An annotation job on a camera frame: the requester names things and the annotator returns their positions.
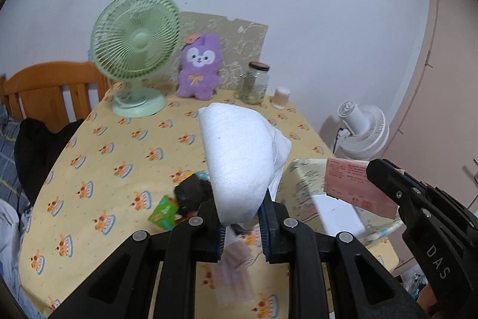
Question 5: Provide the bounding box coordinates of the white standing fan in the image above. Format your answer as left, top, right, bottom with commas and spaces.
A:
333, 101, 390, 161

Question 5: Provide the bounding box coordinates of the patterned fabric storage box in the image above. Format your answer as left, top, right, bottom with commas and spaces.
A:
275, 159, 403, 246

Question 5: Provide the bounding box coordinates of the blue plaid bedding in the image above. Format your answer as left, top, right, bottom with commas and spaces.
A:
0, 105, 33, 219

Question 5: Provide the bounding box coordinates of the white towel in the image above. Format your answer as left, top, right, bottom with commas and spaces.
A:
198, 103, 292, 226

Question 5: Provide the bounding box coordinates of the purple plush rabbit toy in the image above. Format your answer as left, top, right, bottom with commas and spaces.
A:
176, 34, 223, 100

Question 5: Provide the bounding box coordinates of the black plastic bag roll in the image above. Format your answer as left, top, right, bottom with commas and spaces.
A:
173, 173, 213, 217

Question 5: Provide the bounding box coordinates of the clear plastic straw pack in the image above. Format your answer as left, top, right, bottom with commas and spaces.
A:
212, 223, 261, 305

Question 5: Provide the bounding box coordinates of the beige door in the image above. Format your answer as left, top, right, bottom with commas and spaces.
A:
383, 0, 477, 211

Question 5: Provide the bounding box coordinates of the black cloth on bed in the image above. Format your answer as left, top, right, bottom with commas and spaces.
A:
14, 118, 83, 205

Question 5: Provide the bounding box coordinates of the glass jar with dark lid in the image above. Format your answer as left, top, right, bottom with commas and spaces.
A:
234, 62, 270, 105

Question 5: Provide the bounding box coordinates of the green orange tissue box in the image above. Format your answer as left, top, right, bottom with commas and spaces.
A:
148, 195, 181, 231

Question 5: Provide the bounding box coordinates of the yellow cake pattern tablecloth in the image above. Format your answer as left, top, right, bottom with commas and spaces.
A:
18, 83, 400, 319

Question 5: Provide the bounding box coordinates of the green desk fan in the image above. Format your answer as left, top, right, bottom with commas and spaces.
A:
90, 0, 181, 118

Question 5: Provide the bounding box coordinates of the wooden bed headboard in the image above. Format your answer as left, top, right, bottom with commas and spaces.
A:
1, 61, 108, 133

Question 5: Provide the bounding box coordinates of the beige patterned wall board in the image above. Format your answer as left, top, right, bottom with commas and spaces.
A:
162, 11, 268, 91

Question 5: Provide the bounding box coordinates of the cotton swab container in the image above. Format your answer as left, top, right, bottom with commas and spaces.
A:
271, 87, 291, 110

